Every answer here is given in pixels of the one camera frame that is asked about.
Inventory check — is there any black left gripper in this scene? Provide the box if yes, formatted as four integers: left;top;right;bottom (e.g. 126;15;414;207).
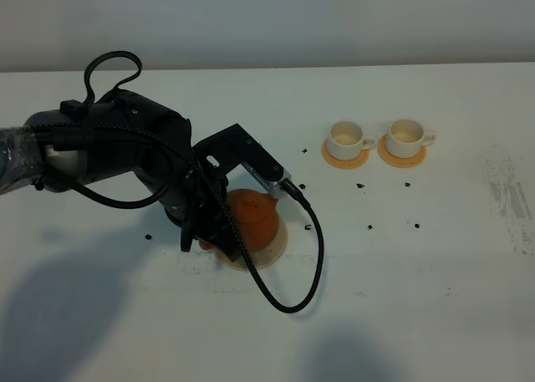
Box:
160;160;242;262

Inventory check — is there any brown clay teapot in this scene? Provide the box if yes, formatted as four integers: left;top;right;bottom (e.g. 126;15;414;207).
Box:
198;188;280;253

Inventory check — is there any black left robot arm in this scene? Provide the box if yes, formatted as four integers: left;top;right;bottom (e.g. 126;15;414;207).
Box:
1;89;245;261

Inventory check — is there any beige teapot coaster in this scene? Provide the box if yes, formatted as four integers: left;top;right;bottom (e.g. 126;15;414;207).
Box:
216;216;288;272

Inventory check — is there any left orange coaster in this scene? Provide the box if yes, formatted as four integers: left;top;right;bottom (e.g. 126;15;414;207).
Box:
321;137;369;170

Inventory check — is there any orange coaster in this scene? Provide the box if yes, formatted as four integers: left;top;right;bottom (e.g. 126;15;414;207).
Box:
321;137;369;170
377;135;427;169

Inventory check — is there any left white teacup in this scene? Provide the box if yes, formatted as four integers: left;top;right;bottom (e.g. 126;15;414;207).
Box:
326;120;377;161

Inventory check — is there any white teacup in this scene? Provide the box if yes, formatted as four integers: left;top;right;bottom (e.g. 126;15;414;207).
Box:
326;120;377;161
385;119;437;159

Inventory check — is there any right orange coaster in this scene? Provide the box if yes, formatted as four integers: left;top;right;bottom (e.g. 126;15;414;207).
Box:
377;135;427;169

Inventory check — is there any right white teacup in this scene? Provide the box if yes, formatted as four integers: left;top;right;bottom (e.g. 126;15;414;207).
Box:
385;119;437;159

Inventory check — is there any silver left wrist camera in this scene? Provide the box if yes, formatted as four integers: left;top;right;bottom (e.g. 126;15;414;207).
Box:
194;123;293;200

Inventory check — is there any black braided camera cable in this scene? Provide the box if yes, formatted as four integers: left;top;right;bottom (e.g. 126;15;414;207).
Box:
28;50;327;314

